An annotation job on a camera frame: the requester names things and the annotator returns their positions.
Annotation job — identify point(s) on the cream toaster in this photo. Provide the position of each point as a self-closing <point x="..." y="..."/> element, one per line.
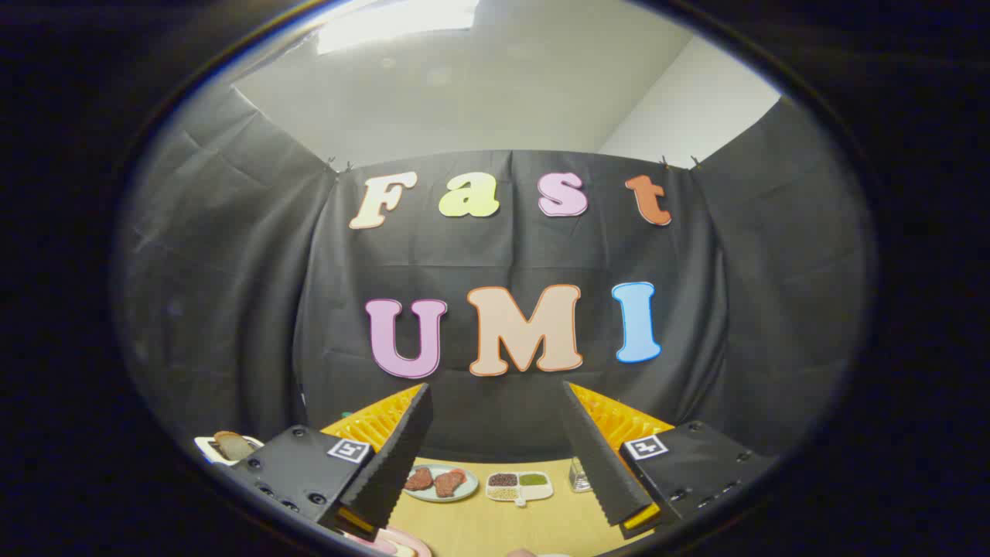
<point x="207" y="449"/>

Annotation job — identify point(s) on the pale green plate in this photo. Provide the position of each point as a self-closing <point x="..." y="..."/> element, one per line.
<point x="469" y="486"/>

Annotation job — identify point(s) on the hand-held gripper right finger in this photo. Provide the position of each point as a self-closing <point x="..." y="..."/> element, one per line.
<point x="599" y="464"/>

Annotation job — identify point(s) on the green beans pile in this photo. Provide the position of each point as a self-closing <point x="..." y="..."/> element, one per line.
<point x="533" y="480"/>

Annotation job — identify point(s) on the bread slice brown crust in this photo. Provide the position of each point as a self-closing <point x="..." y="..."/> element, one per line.
<point x="232" y="445"/>

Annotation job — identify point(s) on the yellow beans pile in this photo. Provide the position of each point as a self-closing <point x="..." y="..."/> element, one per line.
<point x="503" y="493"/>

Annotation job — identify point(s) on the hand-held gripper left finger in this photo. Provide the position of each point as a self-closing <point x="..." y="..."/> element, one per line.
<point x="390" y="464"/>

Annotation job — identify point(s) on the brown meat patty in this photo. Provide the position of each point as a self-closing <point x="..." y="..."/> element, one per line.
<point x="418" y="479"/>
<point x="448" y="483"/>

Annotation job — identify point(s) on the pink plate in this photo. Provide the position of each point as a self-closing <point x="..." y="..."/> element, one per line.
<point x="414" y="545"/>

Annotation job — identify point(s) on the brown beans pile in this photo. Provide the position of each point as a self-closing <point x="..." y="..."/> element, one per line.
<point x="503" y="480"/>

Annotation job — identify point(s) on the white divided dish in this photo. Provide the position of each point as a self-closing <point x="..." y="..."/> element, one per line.
<point x="534" y="492"/>

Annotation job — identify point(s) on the black backdrop cloth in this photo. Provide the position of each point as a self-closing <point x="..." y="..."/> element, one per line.
<point x="503" y="247"/>

